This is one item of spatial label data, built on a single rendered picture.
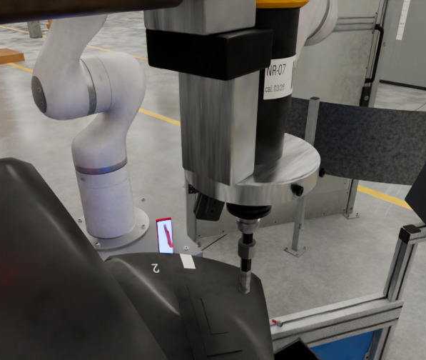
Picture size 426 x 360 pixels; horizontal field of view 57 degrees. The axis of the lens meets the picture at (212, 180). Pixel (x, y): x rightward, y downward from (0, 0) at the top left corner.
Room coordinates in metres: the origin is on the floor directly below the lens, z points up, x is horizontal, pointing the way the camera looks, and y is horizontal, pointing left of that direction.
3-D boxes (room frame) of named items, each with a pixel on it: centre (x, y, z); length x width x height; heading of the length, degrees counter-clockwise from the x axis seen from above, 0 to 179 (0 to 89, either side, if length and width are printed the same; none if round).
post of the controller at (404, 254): (0.68, -0.43, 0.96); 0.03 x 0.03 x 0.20; 17
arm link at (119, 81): (0.83, 0.23, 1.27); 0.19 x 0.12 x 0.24; 131
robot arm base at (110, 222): (0.81, 0.26, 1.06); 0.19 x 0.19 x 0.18
